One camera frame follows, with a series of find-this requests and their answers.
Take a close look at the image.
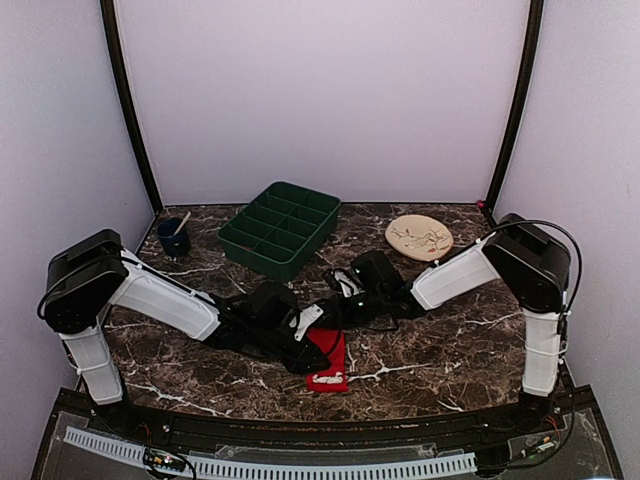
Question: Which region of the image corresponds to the green compartment tray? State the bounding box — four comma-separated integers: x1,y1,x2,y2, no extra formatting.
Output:
218,181,342,282

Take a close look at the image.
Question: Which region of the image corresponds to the red sock plain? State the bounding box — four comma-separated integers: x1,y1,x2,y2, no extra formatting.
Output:
306,328,348,393

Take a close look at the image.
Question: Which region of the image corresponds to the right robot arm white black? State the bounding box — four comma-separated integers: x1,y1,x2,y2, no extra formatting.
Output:
318,213,584,434

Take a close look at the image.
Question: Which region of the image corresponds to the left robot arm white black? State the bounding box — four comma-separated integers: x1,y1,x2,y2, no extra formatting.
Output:
37,229,331,436

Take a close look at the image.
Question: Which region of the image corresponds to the beige patterned plate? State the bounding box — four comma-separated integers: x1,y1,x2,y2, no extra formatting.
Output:
385,214,454,262

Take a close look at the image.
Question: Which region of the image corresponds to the dark blue cup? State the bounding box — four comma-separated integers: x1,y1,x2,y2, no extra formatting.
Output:
156,217,191,258

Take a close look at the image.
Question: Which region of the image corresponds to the wooden stick in cup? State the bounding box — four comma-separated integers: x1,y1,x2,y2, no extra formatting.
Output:
174,211,191,235

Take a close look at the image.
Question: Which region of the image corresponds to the small circuit board left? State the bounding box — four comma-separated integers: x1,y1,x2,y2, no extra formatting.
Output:
142,448,186,472

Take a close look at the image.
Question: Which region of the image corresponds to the small circuit board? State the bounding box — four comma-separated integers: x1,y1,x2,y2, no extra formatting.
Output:
142,448,186,472
519,436,557,459

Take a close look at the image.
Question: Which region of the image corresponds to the small circuit board right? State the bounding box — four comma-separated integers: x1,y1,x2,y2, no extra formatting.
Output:
519,436,557,459

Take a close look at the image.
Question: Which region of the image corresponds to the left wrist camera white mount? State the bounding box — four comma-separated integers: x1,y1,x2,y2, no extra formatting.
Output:
289,304,324,341

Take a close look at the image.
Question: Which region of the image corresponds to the grey slotted cable duct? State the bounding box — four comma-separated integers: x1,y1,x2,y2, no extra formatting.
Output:
63,427,477,479

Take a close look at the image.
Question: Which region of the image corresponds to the black front rail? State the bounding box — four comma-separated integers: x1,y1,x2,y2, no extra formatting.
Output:
39,386,610,454

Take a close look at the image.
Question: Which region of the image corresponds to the right black frame post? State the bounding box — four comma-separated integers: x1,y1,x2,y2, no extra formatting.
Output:
478,0,544,223

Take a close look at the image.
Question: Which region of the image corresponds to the black frame post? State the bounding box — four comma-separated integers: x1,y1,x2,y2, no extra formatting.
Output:
99,0,164,216
478,0,544,223

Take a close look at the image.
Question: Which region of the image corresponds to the left black frame post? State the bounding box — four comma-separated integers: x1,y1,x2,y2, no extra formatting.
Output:
99,0,164,216

